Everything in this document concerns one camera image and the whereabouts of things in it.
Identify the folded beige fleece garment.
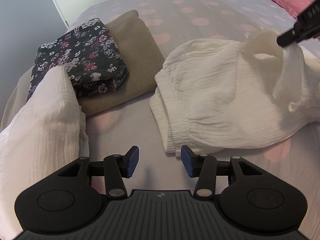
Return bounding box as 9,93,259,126
1,10,164,127

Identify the folded black floral garment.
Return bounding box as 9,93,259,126
27,18,129,98

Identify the white crinkled cotton garment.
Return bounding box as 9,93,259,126
150,31,319,155

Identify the folded white crinkled garment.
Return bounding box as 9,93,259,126
1,66,89,239

